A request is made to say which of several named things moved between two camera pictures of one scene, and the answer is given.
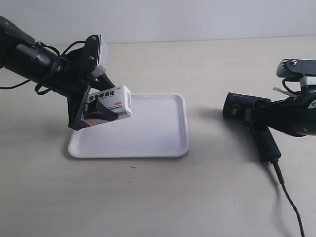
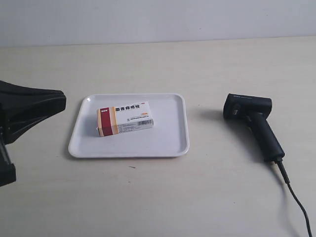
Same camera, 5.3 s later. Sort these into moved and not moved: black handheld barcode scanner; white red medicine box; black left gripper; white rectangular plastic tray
Moved: black left gripper; white red medicine box
Not moved: white rectangular plastic tray; black handheld barcode scanner
